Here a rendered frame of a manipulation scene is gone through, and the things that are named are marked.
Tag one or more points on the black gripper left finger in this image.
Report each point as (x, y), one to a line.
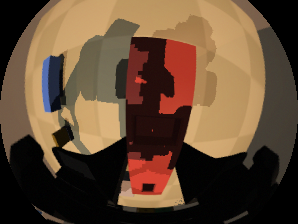
(106, 168)

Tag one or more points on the blue rectangular block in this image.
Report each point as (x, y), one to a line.
(51, 91)

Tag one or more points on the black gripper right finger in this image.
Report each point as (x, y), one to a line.
(196, 171)

